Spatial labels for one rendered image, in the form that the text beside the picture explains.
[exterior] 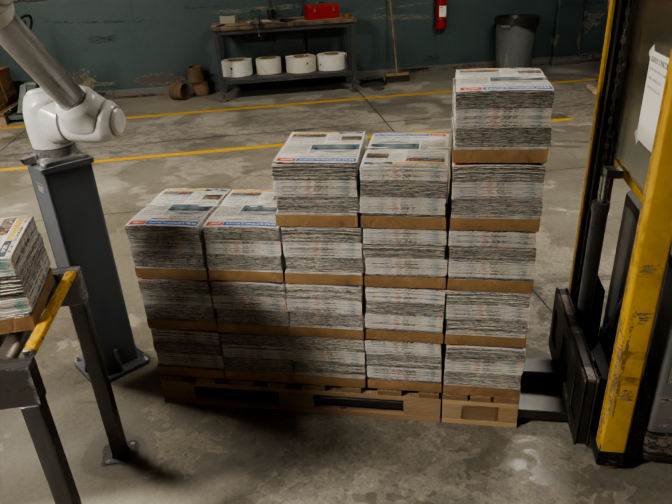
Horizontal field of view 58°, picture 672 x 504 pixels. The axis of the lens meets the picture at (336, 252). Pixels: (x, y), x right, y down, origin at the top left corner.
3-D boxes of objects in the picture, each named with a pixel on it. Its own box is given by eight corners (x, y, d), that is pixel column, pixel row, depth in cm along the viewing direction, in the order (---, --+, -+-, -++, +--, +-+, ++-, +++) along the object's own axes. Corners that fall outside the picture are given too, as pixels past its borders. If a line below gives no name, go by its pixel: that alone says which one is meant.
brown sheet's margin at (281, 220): (296, 187, 242) (295, 177, 240) (367, 187, 238) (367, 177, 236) (275, 226, 209) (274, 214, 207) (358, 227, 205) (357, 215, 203)
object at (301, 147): (292, 133, 232) (292, 130, 231) (367, 132, 228) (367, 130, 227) (271, 164, 199) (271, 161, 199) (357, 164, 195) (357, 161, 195)
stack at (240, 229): (196, 348, 290) (166, 186, 253) (442, 363, 271) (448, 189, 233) (163, 402, 256) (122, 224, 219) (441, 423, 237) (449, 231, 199)
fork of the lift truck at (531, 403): (307, 387, 255) (307, 379, 253) (566, 405, 238) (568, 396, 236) (303, 403, 247) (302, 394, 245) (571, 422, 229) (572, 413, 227)
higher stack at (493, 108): (440, 363, 271) (451, 67, 213) (509, 367, 266) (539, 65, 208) (439, 423, 237) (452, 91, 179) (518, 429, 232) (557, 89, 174)
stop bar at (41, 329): (77, 275, 192) (76, 269, 191) (37, 355, 153) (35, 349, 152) (67, 276, 191) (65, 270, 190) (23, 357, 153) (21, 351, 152)
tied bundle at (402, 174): (372, 189, 238) (371, 131, 228) (447, 190, 233) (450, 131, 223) (359, 229, 205) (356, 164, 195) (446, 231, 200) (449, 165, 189)
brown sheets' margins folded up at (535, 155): (441, 336, 264) (449, 118, 220) (511, 340, 259) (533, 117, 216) (441, 394, 230) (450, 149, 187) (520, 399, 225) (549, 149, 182)
